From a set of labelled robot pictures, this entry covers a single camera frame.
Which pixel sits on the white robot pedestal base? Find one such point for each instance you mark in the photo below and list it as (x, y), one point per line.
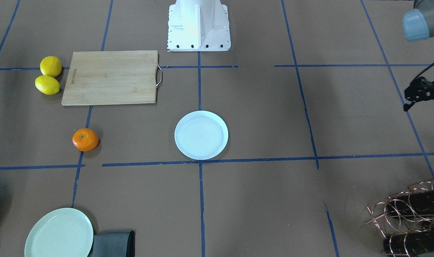
(198, 25)

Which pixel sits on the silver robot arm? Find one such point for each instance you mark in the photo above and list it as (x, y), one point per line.
(418, 23)

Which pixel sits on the dark wine bottle rear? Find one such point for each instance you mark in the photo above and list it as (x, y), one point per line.
(419, 203)

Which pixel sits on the yellow lemon near board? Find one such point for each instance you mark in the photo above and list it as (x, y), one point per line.
(51, 66)

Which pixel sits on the dark wine bottle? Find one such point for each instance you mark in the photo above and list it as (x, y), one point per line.
(416, 244)
(419, 203)

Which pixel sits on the wooden cutting board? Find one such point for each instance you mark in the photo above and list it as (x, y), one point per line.
(112, 78)

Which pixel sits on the light green plate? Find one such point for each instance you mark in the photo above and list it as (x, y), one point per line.
(64, 232)

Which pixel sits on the dark wine bottle front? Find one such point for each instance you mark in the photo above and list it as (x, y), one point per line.
(416, 244)

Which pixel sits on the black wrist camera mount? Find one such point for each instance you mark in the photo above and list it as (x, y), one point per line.
(419, 89)

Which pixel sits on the dark grey folded cloth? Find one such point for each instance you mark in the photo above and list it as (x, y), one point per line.
(114, 244)

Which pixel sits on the copper wire bottle rack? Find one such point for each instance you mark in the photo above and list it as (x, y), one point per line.
(389, 225)

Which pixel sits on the light blue plate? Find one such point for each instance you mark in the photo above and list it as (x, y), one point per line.
(201, 135)

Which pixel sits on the orange fruit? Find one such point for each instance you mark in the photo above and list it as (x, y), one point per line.
(85, 139)

